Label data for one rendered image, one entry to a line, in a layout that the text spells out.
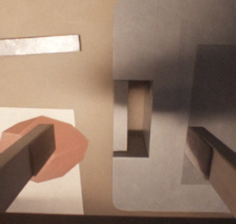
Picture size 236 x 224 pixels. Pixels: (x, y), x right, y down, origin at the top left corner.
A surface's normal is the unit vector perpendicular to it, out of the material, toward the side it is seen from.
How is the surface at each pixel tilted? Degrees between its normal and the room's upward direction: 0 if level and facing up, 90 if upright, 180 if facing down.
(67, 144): 42
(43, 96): 0
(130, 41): 0
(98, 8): 0
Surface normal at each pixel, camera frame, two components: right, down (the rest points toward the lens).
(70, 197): -0.02, 0.25
